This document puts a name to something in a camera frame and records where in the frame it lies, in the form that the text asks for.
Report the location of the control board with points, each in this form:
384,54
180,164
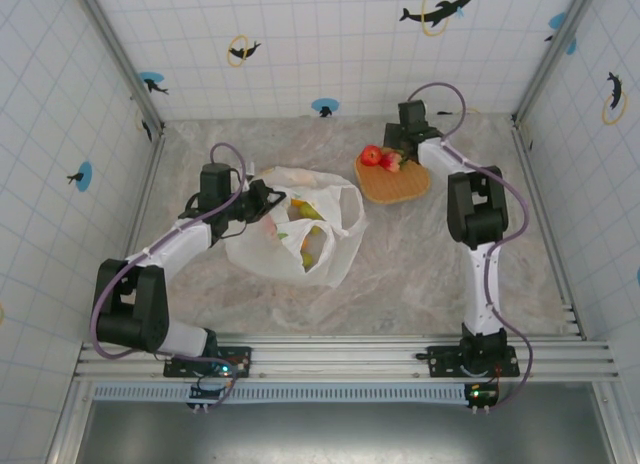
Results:
482,395
210,391

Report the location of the large yellow orange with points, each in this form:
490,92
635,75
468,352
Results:
298,202

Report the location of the right control board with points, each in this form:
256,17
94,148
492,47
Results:
482,395

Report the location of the white lemon print plastic bag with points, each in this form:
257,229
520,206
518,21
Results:
270,259

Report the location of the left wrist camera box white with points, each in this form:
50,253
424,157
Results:
251,172

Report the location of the small orange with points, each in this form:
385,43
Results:
305,243

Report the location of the left control board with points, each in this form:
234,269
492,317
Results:
210,391

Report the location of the aluminium mounting rail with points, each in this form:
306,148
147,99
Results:
340,356

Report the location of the grey metal panel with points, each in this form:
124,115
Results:
340,434

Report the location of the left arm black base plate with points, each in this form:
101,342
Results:
240,359

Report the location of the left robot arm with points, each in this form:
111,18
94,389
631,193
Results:
130,314

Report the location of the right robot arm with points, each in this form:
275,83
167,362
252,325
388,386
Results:
475,209

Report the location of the aluminium frame post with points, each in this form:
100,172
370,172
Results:
122,59
552,59

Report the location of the woven straw basket tray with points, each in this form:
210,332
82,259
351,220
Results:
395,186

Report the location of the black fish blue circle sticker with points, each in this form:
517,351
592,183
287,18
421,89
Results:
325,106
82,176
151,80
557,20

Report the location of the aluminium side rail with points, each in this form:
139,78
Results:
160,141
542,184

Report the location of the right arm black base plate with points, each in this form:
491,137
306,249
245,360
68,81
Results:
442,361

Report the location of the red apple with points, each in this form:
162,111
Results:
371,155

